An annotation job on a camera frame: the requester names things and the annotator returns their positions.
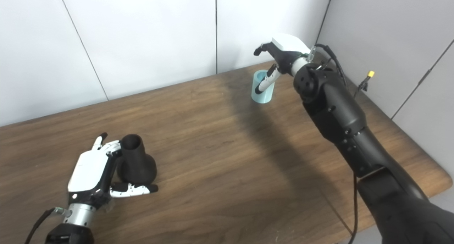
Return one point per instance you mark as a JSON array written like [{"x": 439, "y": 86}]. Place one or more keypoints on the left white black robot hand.
[{"x": 88, "y": 173}]

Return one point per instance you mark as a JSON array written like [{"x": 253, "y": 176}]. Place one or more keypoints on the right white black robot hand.
[{"x": 289, "y": 47}]

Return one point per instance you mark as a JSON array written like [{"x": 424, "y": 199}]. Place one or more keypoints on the light blue cup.
[{"x": 264, "y": 96}]

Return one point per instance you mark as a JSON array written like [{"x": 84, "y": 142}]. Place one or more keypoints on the black funnel-shaped nozzle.
[{"x": 136, "y": 166}]

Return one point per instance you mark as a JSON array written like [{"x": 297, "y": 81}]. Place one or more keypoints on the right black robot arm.
[{"x": 340, "y": 112}]

